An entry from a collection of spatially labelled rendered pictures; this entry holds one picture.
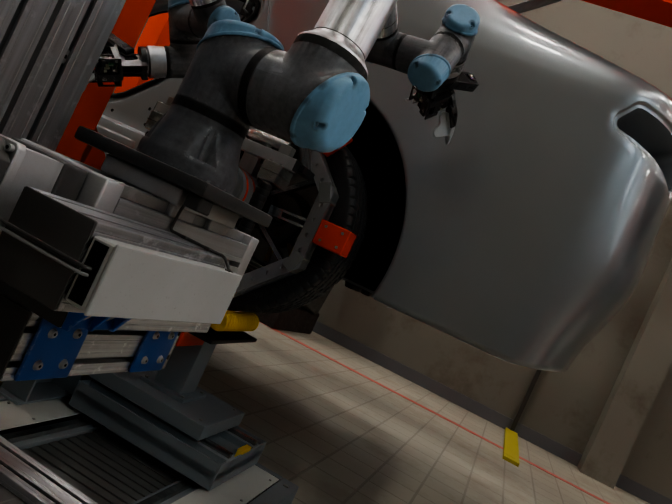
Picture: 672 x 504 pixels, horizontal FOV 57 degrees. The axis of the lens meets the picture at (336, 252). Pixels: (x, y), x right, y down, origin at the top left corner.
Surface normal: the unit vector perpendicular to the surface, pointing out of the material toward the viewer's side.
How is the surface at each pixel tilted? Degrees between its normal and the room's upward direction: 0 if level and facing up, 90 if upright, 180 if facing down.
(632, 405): 90
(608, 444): 90
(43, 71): 90
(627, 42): 90
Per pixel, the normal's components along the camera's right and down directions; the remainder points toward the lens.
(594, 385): -0.27, -0.14
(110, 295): 0.87, 0.40
